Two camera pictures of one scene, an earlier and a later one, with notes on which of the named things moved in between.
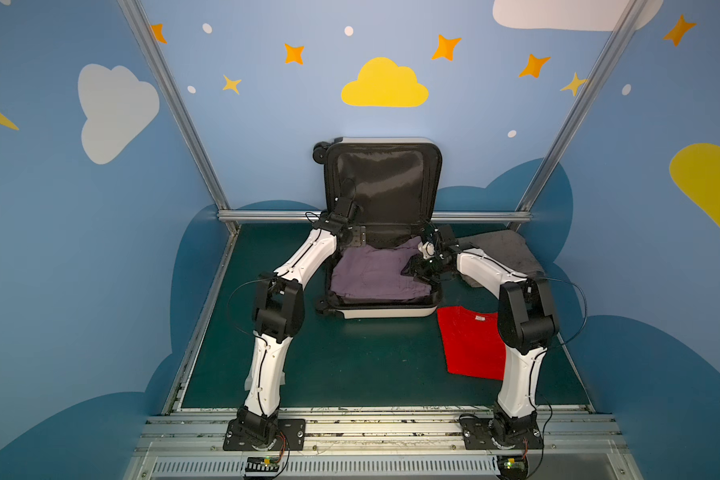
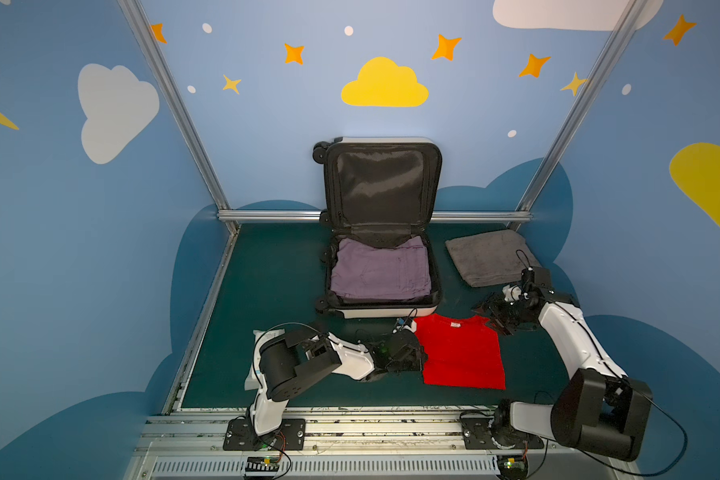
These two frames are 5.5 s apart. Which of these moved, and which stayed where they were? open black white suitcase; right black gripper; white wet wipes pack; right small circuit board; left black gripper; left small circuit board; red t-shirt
Moved: left black gripper; right black gripper; red t-shirt
Stayed: open black white suitcase; white wet wipes pack; left small circuit board; right small circuit board
